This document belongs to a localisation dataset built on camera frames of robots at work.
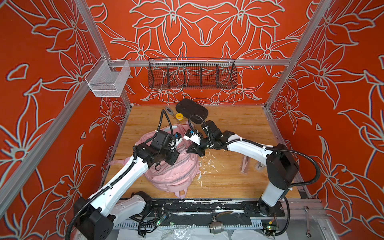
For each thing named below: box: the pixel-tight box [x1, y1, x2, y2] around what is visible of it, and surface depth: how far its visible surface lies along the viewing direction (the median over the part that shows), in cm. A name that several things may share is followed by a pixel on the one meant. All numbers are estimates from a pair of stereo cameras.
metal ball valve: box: [209, 210, 234, 235], surface depth 67 cm
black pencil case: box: [175, 98, 209, 124], surface depth 113 cm
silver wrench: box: [304, 206, 312, 239], surface depth 71 cm
